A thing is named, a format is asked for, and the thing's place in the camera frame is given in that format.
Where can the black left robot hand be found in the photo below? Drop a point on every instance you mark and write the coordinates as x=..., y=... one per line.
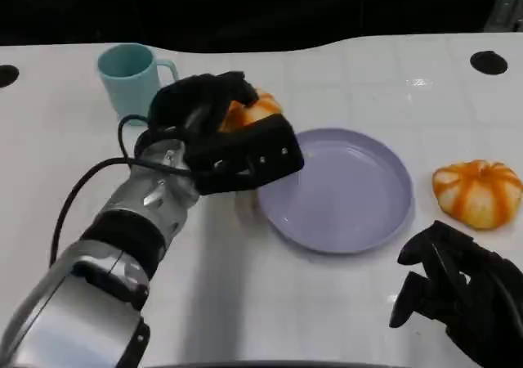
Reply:
x=188, y=102

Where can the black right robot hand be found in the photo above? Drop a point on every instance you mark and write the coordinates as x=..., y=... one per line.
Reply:
x=478, y=286

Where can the orange and white toy bread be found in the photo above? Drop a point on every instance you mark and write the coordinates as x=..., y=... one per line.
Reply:
x=478, y=196
x=253, y=112

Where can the pale green mug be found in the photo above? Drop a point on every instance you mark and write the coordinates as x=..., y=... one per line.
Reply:
x=126, y=86

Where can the black backdrop cloth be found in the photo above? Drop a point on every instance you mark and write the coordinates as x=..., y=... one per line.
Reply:
x=245, y=8

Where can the lilac plate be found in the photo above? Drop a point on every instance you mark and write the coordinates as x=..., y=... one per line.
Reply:
x=347, y=196

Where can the grey machine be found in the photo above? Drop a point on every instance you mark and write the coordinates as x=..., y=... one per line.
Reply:
x=506, y=4

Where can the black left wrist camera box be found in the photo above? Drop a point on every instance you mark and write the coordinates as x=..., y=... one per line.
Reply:
x=245, y=155

